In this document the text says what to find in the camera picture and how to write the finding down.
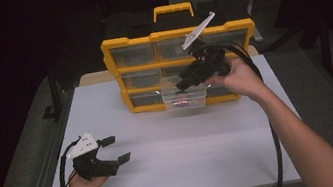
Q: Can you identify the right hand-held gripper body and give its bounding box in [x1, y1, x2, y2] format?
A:
[177, 9, 234, 86]

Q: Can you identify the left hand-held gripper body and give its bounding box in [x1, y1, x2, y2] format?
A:
[63, 127, 123, 184]

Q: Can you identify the clear pull-out plastic drawer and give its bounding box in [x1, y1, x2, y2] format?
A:
[157, 62, 210, 114]

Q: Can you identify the round red silver-rimmed disc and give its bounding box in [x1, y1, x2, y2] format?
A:
[170, 95, 194, 111]

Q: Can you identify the yellow and black parts organizer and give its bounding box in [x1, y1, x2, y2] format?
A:
[95, 0, 267, 121]

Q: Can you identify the person's right hand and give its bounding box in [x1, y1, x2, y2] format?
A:
[201, 53, 270, 110]

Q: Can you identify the grid of small organizer compartments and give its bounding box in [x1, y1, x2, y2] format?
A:
[109, 26, 259, 113]

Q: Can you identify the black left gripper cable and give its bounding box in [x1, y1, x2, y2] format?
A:
[52, 136, 89, 187]

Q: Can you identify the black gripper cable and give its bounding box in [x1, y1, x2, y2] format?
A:
[210, 35, 289, 187]
[52, 136, 89, 187]

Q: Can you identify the yellow carry handle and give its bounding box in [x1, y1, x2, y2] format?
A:
[151, 0, 196, 24]

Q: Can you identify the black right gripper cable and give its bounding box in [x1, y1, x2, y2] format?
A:
[210, 35, 289, 187]

